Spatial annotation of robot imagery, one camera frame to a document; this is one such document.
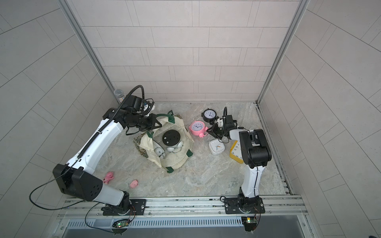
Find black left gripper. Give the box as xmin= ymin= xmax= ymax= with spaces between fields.
xmin=132 ymin=113 xmax=164 ymax=131

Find black twin bell alarm clock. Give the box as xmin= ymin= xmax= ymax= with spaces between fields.
xmin=201 ymin=108 xmax=218 ymax=125

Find white rounded square alarm clock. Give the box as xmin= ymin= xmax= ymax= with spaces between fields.
xmin=208 ymin=139 xmax=225 ymax=156

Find pink twin bell alarm clock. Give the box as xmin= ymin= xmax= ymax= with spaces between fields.
xmin=189 ymin=121 xmax=208 ymax=138

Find canvas tote bag green handles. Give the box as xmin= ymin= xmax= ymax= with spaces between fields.
xmin=133 ymin=111 xmax=194 ymax=173

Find yellow square alarm clock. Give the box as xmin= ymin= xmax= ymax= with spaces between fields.
xmin=229 ymin=140 xmax=244 ymax=164

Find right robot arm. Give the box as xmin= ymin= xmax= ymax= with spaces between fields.
xmin=216 ymin=120 xmax=272 ymax=214

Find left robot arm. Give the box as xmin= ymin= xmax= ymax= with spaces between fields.
xmin=53 ymin=108 xmax=162 ymax=215

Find white twin bell alarm clock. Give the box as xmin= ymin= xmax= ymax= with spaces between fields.
xmin=162 ymin=130 xmax=184 ymax=154

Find pink toy piece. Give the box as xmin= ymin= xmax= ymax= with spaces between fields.
xmin=103 ymin=172 xmax=115 ymax=184
xmin=130 ymin=179 xmax=139 ymax=188

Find right circuit board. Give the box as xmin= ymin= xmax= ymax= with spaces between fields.
xmin=241 ymin=217 xmax=259 ymax=232

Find circuit board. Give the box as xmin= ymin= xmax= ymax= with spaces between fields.
xmin=112 ymin=219 xmax=130 ymax=229
xmin=241 ymin=217 xmax=259 ymax=232

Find left circuit board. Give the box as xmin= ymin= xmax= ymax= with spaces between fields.
xmin=112 ymin=219 xmax=130 ymax=229

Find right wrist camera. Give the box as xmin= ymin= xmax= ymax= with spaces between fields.
xmin=217 ymin=115 xmax=237 ymax=130

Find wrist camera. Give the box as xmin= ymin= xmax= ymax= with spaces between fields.
xmin=122 ymin=95 xmax=154 ymax=115
xmin=217 ymin=115 xmax=237 ymax=130

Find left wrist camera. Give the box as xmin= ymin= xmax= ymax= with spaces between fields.
xmin=122 ymin=95 xmax=154 ymax=115

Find white alarm clock metal handle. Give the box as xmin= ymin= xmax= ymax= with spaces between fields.
xmin=153 ymin=141 xmax=166 ymax=159

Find black cables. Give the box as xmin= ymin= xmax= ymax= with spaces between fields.
xmin=29 ymin=166 xmax=105 ymax=233

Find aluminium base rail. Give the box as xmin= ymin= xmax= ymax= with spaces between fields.
xmin=57 ymin=195 xmax=308 ymax=230

